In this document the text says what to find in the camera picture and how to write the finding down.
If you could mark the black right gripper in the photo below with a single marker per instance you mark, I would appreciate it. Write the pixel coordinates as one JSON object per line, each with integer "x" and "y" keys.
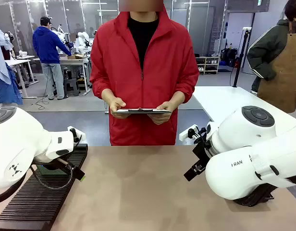
{"x": 202, "y": 151}

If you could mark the right forearm in red sleeve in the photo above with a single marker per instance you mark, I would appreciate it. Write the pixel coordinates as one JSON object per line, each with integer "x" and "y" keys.
{"x": 100, "y": 86}

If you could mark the grey step stool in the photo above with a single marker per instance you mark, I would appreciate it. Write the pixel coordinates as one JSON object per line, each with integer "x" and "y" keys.
{"x": 70, "y": 87}

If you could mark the person in brown apron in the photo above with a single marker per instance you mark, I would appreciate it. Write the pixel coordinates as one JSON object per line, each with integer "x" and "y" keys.
{"x": 280, "y": 60}

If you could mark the dark wall monitor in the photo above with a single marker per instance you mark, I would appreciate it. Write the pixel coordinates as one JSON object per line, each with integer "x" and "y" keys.
{"x": 248, "y": 5}

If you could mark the large white table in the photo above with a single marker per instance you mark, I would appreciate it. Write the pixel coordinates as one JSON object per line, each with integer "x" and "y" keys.
{"x": 225, "y": 101}

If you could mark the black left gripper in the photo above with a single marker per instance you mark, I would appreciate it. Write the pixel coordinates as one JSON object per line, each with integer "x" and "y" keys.
{"x": 64, "y": 164}

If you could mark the wooden shoe shelf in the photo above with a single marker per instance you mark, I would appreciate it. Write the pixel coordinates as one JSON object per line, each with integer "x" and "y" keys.
{"x": 207, "y": 65}

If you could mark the left forearm in red sleeve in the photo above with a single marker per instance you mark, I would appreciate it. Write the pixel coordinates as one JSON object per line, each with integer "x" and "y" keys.
{"x": 186, "y": 89}

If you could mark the small white side desk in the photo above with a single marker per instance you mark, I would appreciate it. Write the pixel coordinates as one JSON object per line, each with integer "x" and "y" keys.
{"x": 20, "y": 72}

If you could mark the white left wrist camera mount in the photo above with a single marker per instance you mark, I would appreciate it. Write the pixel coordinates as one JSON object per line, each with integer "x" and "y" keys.
{"x": 78, "y": 134}

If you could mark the person in light blue shirt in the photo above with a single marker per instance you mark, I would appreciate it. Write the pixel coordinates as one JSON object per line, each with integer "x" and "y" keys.
{"x": 3, "y": 72}

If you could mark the flat cardboard box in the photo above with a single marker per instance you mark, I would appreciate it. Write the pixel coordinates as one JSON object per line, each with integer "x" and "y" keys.
{"x": 77, "y": 56}

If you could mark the person in red jacket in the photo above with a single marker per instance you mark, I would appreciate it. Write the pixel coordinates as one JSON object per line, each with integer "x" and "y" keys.
{"x": 143, "y": 72}

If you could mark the white background desk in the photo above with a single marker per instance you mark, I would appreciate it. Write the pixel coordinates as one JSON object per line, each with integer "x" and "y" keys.
{"x": 73, "y": 69}

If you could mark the person's left hand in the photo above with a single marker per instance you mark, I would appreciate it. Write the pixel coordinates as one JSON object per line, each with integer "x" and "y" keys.
{"x": 167, "y": 107}

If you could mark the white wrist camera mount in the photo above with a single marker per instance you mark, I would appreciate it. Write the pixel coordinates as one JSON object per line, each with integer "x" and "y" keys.
{"x": 78, "y": 134}
{"x": 186, "y": 134}

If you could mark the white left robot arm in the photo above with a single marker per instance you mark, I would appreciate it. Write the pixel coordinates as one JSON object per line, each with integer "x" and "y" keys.
{"x": 20, "y": 139}

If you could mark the black pole with white top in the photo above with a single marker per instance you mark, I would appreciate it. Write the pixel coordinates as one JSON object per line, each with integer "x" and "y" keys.
{"x": 241, "y": 55}

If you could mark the man in blue hoodie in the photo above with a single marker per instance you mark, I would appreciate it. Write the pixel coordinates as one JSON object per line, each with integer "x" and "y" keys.
{"x": 48, "y": 55}

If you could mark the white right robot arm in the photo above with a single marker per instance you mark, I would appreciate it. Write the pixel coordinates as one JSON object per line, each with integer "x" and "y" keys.
{"x": 246, "y": 134}

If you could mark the black slotted PCB rack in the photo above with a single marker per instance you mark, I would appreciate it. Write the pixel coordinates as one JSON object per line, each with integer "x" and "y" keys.
{"x": 42, "y": 199}

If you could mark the black bags pile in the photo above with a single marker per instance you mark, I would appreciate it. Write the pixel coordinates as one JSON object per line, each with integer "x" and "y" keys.
{"x": 229, "y": 57}

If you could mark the person's right hand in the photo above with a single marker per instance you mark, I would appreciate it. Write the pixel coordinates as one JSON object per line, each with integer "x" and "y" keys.
{"x": 113, "y": 103}

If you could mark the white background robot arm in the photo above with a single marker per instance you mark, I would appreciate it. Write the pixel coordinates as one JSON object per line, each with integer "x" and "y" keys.
{"x": 84, "y": 41}

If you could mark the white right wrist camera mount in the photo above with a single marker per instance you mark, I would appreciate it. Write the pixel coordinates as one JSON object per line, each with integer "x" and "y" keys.
{"x": 186, "y": 134}

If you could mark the grey clipboard with paper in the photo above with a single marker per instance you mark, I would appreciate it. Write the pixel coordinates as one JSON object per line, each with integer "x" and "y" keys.
{"x": 140, "y": 111}

